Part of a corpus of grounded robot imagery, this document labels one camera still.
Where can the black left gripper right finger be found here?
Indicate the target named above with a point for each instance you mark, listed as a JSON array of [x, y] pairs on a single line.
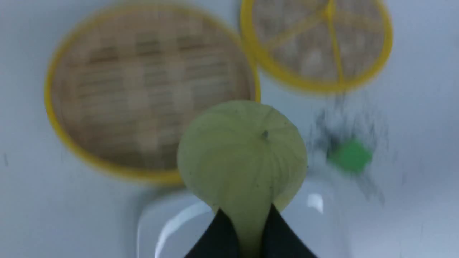
[[280, 241]]

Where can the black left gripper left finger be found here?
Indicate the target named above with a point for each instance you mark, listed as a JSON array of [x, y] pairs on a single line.
[[218, 241]]

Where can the yellow steamed bun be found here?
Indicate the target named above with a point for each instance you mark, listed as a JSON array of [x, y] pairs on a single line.
[[242, 157]]

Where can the white square plate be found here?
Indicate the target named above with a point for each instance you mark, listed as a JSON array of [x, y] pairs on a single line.
[[169, 227]]

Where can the green cube block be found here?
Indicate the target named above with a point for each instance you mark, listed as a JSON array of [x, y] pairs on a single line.
[[350, 156]]

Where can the yellow bamboo steamer basket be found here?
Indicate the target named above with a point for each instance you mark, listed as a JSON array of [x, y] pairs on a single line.
[[125, 83]]

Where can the yellow bamboo steamer lid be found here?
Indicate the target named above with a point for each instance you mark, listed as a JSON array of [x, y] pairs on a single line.
[[322, 46]]

